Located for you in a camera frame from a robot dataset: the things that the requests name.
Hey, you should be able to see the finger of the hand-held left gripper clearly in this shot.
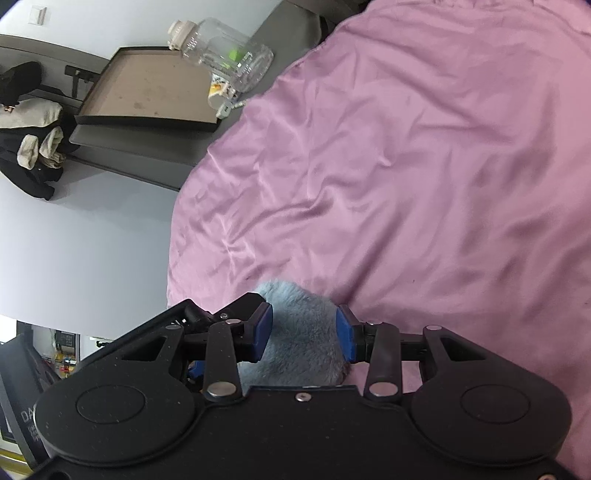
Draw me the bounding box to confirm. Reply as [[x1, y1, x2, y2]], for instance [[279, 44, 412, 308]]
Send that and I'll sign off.
[[168, 292, 269, 334]]

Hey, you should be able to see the brown board black frame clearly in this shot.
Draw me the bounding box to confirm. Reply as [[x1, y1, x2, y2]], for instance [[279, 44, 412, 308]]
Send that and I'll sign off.
[[74, 46, 221, 134]]

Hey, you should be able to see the grey wardrobe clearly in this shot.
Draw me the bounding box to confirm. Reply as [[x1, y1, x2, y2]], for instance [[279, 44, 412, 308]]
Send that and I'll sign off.
[[0, 33, 218, 191]]

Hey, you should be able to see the purple bed sheet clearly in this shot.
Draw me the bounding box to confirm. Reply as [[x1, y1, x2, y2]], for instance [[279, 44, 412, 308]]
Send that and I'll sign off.
[[166, 0, 591, 480]]

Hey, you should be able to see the large clear water jug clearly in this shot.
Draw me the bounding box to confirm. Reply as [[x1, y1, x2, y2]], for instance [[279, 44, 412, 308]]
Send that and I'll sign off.
[[167, 17, 274, 93]]

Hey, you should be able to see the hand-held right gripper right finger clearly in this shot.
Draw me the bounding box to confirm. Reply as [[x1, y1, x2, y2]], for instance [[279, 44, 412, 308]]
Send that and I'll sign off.
[[335, 304, 504, 401]]

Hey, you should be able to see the black jacket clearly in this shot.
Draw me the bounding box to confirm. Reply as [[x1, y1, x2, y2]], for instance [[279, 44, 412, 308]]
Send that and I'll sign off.
[[0, 61, 66, 201]]

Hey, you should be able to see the cream cloth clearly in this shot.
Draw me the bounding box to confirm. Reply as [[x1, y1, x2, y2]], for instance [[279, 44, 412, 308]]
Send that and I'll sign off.
[[0, 100, 63, 129], [17, 127, 65, 171]]

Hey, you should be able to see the light blue fluffy plush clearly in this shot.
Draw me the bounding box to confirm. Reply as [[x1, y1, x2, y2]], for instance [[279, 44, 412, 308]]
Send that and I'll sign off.
[[238, 281, 351, 388]]

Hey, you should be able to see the black sign board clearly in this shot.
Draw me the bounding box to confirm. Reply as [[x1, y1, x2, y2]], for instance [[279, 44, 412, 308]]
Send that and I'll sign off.
[[0, 323, 63, 468]]

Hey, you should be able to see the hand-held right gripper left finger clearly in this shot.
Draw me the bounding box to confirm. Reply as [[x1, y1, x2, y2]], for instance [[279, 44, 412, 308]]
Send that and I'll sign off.
[[108, 301, 275, 401]]

